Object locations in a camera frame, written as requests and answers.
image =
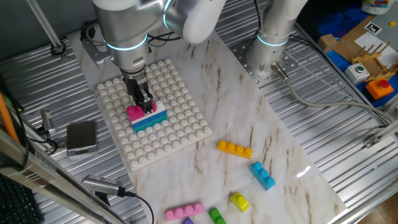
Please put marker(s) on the small yellow brick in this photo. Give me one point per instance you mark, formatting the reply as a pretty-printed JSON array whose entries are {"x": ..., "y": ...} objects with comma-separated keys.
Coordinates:
[{"x": 392, "y": 23}]

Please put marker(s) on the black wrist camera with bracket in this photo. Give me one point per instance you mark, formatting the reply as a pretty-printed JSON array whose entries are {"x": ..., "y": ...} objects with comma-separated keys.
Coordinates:
[{"x": 93, "y": 53}]

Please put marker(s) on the clear container of bricks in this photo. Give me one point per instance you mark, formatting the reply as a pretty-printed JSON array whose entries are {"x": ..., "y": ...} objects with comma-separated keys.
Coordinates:
[{"x": 376, "y": 6}]

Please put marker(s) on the small cardboard box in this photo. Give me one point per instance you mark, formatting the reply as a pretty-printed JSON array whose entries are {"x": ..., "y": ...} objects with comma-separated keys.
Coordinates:
[{"x": 326, "y": 43}]

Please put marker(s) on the magenta three-stud block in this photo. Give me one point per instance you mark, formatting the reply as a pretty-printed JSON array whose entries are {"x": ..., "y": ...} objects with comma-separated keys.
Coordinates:
[{"x": 135, "y": 113}]

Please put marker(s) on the blue four-stud block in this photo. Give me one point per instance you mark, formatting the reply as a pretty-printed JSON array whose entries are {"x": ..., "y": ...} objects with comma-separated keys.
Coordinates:
[{"x": 152, "y": 119}]

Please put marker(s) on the black keyboard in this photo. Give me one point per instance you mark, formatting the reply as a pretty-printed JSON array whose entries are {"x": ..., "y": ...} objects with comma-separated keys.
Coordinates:
[{"x": 15, "y": 205}]

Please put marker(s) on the white four-stud block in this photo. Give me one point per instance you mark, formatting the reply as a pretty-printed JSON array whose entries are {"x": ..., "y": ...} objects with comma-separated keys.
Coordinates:
[{"x": 160, "y": 110}]

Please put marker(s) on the brown cardboard sheet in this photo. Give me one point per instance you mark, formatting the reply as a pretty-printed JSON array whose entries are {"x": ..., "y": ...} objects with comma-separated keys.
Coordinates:
[{"x": 345, "y": 46}]

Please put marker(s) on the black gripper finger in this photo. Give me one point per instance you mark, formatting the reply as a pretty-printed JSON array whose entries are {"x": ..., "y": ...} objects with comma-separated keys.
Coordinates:
[
  {"x": 147, "y": 99},
  {"x": 136, "y": 98}
]

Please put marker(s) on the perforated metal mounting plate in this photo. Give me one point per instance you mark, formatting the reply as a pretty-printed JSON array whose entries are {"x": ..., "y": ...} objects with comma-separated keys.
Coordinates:
[{"x": 289, "y": 67}]

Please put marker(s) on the large silver camera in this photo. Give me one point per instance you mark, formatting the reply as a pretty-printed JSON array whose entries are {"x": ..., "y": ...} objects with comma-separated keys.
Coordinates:
[{"x": 102, "y": 185}]

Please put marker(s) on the small silver camera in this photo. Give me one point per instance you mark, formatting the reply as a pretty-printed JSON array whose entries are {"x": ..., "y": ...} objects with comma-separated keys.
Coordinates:
[{"x": 47, "y": 121}]

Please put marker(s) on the black-white fiducial tag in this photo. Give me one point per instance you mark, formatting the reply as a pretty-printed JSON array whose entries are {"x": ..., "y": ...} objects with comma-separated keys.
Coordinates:
[{"x": 372, "y": 27}]

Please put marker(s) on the light pink four-stud block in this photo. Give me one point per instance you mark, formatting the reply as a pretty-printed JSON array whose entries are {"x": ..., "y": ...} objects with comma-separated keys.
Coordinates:
[{"x": 183, "y": 213}]

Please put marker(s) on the white paper sheet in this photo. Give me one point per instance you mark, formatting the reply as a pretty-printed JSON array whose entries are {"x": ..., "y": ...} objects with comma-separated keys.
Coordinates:
[{"x": 367, "y": 40}]

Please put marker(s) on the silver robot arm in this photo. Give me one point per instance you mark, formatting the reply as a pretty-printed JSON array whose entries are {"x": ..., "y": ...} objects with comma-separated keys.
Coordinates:
[{"x": 124, "y": 31}]

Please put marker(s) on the teal four-stud block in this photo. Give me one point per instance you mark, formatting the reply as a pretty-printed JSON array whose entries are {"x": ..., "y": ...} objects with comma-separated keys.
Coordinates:
[{"x": 152, "y": 125}]

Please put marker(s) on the green two-stud block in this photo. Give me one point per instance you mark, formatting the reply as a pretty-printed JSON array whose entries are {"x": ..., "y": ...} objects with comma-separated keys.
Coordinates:
[{"x": 216, "y": 216}]

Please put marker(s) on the aluminium frame bar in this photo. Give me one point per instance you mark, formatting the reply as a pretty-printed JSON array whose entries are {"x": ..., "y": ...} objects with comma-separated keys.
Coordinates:
[{"x": 31, "y": 168}]

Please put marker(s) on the light blue three-stud block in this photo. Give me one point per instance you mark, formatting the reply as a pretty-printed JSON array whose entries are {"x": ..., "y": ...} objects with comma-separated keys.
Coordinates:
[{"x": 262, "y": 177}]

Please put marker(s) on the purple two-stud block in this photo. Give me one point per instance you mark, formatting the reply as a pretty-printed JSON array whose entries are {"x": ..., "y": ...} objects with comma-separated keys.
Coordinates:
[{"x": 187, "y": 221}]

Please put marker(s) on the white studded baseplate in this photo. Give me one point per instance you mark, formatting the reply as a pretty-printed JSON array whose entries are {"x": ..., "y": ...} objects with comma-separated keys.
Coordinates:
[{"x": 180, "y": 130}]

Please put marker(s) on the white marble board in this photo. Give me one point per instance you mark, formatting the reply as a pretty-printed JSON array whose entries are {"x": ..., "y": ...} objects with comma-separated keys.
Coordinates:
[{"x": 242, "y": 109}]

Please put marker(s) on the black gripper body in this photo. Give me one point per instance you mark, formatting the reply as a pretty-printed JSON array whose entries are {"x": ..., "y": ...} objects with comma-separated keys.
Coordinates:
[{"x": 135, "y": 81}]

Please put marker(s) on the silver digital scale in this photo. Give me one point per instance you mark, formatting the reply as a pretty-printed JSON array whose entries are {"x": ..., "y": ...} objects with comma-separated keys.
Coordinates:
[{"x": 81, "y": 137}]

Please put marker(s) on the black camera clamp mount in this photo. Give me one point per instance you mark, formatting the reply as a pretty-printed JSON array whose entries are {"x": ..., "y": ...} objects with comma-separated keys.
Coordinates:
[{"x": 51, "y": 144}]

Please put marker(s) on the metal stand pole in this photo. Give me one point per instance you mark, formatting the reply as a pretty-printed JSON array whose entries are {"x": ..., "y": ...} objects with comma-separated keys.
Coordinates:
[{"x": 46, "y": 26}]

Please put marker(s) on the orange emergency stop box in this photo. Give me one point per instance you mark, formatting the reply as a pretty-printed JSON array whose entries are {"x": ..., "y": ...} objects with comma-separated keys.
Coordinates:
[{"x": 377, "y": 90}]

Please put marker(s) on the aluminium corner bracket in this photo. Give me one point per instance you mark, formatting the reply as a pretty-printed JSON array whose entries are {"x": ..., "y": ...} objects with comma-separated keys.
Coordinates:
[{"x": 372, "y": 141}]

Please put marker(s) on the wooden peg rack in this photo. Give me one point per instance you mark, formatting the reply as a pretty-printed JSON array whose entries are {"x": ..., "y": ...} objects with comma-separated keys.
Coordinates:
[{"x": 362, "y": 57}]

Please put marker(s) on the white green-button box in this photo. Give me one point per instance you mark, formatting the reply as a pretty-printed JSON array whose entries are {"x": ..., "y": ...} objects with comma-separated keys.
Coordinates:
[{"x": 356, "y": 74}]

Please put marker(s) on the orange-yellow four-stud block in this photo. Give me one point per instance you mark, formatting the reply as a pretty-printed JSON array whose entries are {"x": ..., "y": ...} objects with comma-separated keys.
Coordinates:
[{"x": 234, "y": 149}]

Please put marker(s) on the grey board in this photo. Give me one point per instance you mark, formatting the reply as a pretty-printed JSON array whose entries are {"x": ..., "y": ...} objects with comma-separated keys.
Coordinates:
[{"x": 387, "y": 37}]

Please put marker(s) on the yellow two-stud block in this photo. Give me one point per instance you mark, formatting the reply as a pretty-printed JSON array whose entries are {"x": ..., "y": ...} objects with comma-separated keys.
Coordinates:
[{"x": 240, "y": 203}]

